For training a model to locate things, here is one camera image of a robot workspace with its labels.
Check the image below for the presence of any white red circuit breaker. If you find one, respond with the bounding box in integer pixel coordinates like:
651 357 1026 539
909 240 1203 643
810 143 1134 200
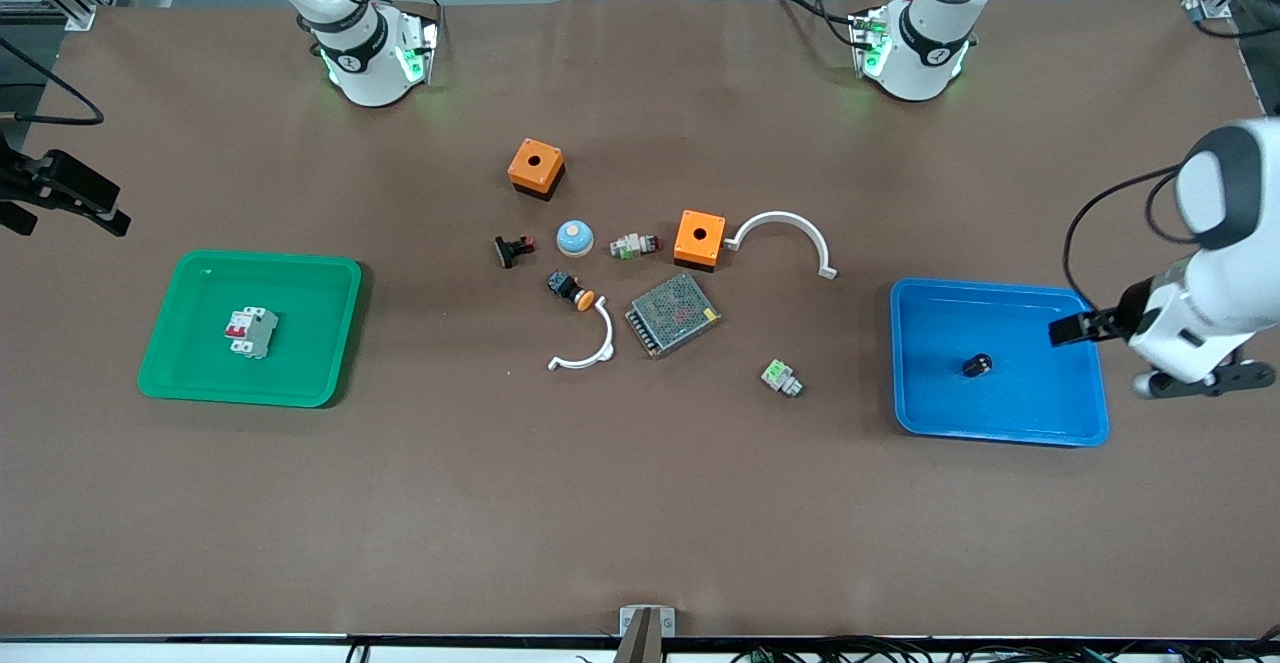
223 306 280 360

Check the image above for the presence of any blue plastic tray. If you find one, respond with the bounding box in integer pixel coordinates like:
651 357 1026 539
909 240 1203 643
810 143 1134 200
890 277 1111 448

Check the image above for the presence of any green plastic tray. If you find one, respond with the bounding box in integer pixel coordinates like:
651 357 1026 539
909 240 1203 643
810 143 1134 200
137 249 363 409

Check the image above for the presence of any orange button box with hole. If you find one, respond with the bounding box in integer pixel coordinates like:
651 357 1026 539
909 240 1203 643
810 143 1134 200
672 209 728 273
506 137 567 203

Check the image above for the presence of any metal mesh power supply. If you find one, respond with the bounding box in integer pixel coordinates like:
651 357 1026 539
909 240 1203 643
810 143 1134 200
624 272 723 360

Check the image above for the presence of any black orange-head push button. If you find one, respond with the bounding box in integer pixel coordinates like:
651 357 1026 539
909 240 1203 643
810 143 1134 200
546 270 597 312

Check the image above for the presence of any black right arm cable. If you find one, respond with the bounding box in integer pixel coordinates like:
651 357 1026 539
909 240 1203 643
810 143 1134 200
0 36 105 128

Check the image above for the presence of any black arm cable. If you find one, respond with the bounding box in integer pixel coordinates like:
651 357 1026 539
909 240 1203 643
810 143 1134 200
1062 165 1201 316
0 36 105 128

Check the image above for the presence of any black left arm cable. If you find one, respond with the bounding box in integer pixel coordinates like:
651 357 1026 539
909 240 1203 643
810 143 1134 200
1062 165 1201 316

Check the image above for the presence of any green white switch block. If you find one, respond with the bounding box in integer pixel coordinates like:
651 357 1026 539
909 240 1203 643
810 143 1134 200
760 358 804 399

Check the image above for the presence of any large white curved bracket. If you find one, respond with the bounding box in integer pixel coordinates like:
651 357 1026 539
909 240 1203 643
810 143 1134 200
723 211 839 281

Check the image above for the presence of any black left base cable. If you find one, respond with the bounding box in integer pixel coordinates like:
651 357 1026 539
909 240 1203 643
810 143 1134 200
768 0 863 50

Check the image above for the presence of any small white curved bracket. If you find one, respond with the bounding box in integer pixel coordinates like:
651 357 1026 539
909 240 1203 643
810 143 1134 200
547 300 616 373

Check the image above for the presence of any metal table edge bracket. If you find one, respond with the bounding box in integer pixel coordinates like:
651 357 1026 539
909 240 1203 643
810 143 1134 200
619 605 677 663

